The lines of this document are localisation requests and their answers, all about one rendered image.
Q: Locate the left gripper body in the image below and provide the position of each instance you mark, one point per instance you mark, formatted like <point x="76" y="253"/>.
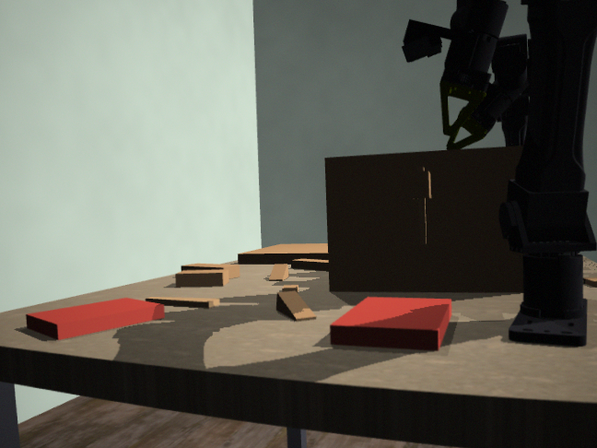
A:
<point x="481" y="60"/>

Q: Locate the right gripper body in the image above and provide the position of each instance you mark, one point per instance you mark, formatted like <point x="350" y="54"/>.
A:
<point x="495" y="109"/>

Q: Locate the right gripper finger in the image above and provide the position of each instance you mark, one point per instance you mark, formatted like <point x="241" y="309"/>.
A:
<point x="469" y="129"/>
<point x="479" y="131"/>

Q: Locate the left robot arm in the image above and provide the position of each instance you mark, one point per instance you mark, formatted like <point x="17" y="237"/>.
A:
<point x="547" y="201"/>

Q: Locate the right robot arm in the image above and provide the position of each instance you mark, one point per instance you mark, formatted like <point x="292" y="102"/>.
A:
<point x="510" y="74"/>

